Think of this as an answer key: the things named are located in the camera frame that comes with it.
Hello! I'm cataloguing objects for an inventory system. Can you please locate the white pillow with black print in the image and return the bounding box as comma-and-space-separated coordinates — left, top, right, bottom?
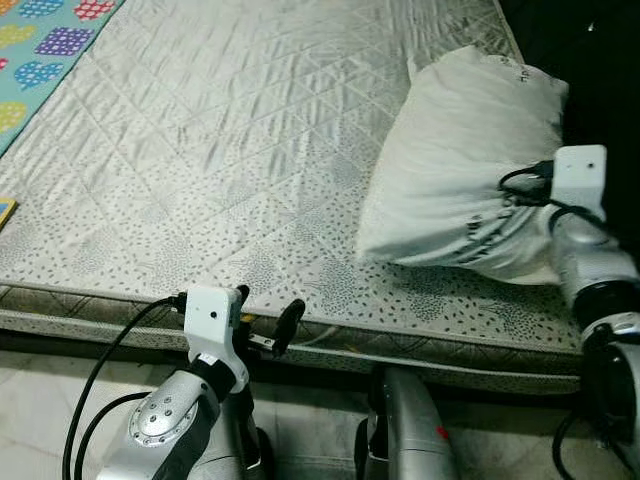
354, 44, 572, 287

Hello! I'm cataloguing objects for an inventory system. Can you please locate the colourful children's book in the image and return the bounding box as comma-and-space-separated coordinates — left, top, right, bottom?
0, 196, 19, 234

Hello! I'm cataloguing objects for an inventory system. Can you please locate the silver robot left leg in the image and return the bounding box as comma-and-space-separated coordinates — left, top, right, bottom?
200, 385, 279, 480

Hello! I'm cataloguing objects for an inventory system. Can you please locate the silver robot leg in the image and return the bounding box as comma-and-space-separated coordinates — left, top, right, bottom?
353, 364, 463, 480
200, 385, 279, 480

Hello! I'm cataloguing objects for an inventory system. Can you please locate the black tufted headboard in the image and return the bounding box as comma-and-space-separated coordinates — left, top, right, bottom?
495, 0, 640, 251

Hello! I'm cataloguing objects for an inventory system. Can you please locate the silver robot right leg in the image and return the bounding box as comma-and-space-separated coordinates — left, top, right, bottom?
353, 364, 463, 480

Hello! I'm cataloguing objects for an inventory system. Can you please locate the white quilted mattress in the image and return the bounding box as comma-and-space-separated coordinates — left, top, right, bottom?
0, 0, 593, 398

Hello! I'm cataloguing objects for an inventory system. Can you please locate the teal mat with coloured shapes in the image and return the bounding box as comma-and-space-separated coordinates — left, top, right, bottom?
0, 0, 126, 158

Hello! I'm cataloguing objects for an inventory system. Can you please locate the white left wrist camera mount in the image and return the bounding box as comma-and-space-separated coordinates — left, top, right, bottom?
182, 284, 250, 367

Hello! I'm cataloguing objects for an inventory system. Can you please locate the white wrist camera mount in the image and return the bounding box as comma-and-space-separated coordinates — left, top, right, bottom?
551, 144, 610, 224
182, 284, 250, 367

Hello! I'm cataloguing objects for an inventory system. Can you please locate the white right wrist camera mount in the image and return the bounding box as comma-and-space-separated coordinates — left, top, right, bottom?
551, 144, 610, 224

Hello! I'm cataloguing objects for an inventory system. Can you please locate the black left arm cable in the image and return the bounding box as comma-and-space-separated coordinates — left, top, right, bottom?
62, 292, 187, 480
72, 390, 151, 480

